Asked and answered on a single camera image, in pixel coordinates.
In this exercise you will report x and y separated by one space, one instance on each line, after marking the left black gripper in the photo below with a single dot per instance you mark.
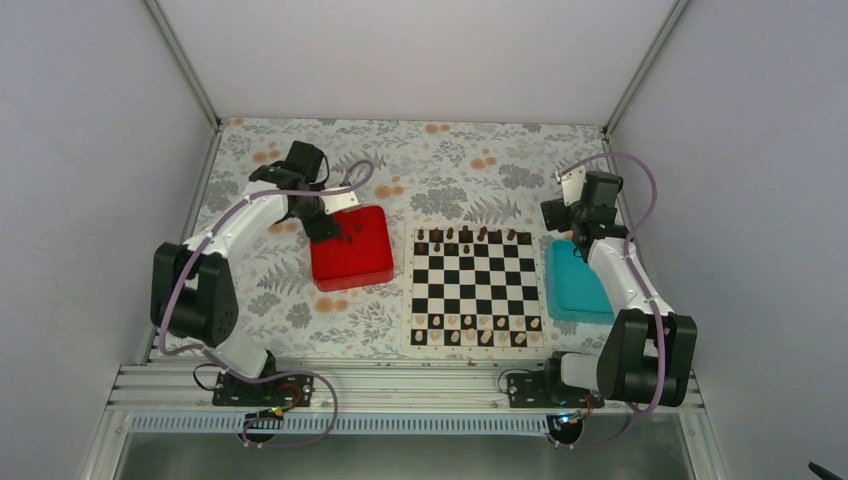
324 230

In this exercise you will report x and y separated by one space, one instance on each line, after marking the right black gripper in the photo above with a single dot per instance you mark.
552 211

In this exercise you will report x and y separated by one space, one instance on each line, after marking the red plastic tray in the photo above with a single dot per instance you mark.
359 256

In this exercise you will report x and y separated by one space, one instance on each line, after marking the dark wooden king piece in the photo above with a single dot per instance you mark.
465 235

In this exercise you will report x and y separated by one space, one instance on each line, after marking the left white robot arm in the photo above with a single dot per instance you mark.
193 293

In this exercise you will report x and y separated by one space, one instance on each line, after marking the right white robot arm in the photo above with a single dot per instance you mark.
648 353

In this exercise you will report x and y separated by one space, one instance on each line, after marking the teal plastic tray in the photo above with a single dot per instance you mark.
573 291

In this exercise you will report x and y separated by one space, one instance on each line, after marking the black white chessboard mat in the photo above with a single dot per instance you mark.
499 285

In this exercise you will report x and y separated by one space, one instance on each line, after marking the floral patterned table mat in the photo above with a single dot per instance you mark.
476 174

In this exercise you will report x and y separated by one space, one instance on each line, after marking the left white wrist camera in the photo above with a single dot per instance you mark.
339 199

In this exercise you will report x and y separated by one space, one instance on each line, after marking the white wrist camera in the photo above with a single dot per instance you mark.
339 199
571 182

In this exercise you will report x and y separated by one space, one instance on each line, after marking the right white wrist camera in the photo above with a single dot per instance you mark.
571 182

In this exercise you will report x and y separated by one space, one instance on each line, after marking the right aluminium corner post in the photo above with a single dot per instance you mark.
663 35

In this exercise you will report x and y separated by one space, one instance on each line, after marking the aluminium corner post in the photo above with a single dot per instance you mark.
663 35
178 53

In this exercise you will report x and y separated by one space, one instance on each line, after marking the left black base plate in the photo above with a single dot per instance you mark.
291 390

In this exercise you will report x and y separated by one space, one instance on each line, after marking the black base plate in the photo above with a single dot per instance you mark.
291 390
526 390

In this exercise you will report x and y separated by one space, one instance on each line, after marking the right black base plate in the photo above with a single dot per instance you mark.
526 390

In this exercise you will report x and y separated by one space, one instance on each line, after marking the aluminium front rail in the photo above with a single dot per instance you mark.
452 387

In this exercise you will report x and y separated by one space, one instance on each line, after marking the left aluminium corner post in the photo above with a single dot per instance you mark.
178 53

